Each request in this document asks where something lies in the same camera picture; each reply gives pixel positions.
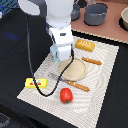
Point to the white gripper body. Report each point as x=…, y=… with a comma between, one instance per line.
x=62, y=39

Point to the toy bread loaf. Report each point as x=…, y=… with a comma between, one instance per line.
x=85, y=45

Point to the yellow butter box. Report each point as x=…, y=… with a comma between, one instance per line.
x=33, y=83

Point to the red toy pepper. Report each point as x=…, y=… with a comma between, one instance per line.
x=66, y=95

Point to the light blue cup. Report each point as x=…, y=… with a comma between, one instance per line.
x=54, y=53

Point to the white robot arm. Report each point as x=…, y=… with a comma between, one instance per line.
x=58, y=19

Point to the small grey pot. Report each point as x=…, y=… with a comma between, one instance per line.
x=75, y=12

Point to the round wooden plate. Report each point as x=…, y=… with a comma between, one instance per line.
x=73, y=69

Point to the large grey pot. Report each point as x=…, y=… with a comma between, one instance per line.
x=95, y=13

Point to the brown wooden board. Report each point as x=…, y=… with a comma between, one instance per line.
x=109, y=29

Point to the white woven placemat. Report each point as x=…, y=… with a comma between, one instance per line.
x=84, y=110

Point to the beige bowl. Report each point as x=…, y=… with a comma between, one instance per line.
x=124, y=16

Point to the blue dish rack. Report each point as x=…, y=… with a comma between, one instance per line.
x=7, y=5

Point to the fork with orange handle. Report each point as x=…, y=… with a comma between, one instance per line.
x=79, y=86

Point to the knife with orange handle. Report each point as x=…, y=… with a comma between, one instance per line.
x=91, y=61

